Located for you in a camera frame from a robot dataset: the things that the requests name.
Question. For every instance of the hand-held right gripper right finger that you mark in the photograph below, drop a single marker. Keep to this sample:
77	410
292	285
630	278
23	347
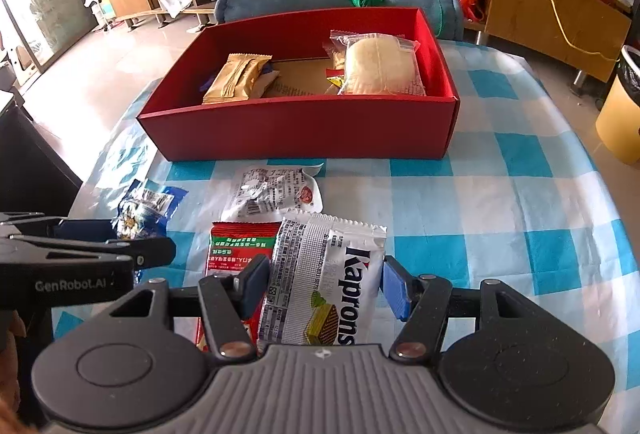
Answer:
395	286

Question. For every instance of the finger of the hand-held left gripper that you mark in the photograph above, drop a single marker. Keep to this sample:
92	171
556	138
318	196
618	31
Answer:
150	250
82	230

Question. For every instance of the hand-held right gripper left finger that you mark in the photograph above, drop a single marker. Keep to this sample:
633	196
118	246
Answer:
252	286

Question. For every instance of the red green snack packet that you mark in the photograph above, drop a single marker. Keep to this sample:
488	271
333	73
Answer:
235	244

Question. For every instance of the white wafer packet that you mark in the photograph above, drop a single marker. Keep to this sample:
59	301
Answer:
320	284

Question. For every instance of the clear white printed packet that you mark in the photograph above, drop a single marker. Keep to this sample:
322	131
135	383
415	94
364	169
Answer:
270	194

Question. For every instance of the red cardboard box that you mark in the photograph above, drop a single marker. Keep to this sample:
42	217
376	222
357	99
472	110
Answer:
300	129

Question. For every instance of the gold snack packet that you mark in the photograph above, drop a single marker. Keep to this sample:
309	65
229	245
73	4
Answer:
235	79

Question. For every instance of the white bun clear packet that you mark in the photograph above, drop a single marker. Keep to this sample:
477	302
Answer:
377	62

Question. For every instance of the person's left hand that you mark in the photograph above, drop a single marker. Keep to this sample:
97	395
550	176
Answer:
11	344

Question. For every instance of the blue snack packet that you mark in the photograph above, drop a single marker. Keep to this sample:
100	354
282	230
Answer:
145	211

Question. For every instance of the black side cabinet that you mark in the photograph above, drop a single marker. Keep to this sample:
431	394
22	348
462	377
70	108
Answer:
35	164

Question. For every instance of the blue white checkered tablecloth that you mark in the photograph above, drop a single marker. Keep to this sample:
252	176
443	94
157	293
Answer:
500	239

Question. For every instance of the white plastic trolley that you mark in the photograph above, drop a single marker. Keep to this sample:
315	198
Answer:
95	9

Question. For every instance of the white paper bag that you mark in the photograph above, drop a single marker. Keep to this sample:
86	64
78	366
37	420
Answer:
175	0

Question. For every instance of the yellow trash bin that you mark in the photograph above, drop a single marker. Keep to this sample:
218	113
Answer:
617	114

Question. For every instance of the wooden TV cabinet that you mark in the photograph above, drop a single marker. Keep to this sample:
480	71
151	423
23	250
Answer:
540	9

